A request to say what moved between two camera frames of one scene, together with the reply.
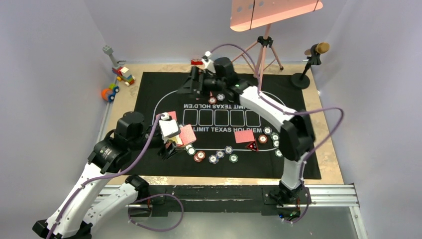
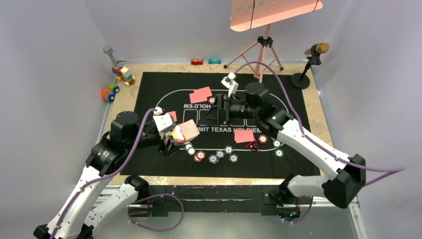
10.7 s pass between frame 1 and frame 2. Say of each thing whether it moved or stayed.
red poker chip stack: stayed
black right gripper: moved
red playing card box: moved
